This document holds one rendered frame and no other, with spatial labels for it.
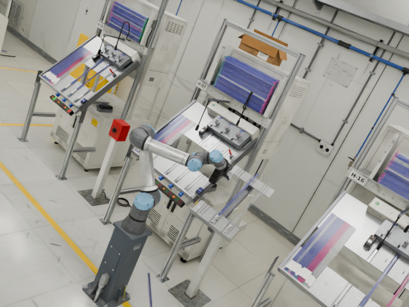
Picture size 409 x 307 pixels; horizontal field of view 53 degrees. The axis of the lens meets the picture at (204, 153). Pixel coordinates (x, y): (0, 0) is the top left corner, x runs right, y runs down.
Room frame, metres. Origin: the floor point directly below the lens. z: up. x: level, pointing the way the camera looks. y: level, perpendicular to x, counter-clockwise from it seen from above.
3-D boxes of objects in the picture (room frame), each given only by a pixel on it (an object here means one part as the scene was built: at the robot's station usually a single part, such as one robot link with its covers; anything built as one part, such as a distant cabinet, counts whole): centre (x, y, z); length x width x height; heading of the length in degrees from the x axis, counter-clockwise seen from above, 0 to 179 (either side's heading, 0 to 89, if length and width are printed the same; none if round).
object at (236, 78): (3.23, -0.08, 1.52); 0.51 x 0.13 x 0.27; 58
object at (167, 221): (3.36, -0.10, 0.31); 0.70 x 0.65 x 0.62; 58
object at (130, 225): (2.25, 0.22, 0.60); 0.15 x 0.15 x 0.10
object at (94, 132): (3.96, 1.22, 0.66); 1.01 x 0.73 x 1.31; 148
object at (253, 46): (3.54, -0.15, 1.82); 0.68 x 0.30 x 0.20; 58
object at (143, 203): (2.26, 0.22, 0.72); 0.13 x 0.12 x 0.14; 173
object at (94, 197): (3.35, 0.76, 0.39); 0.24 x 0.24 x 0.78; 58
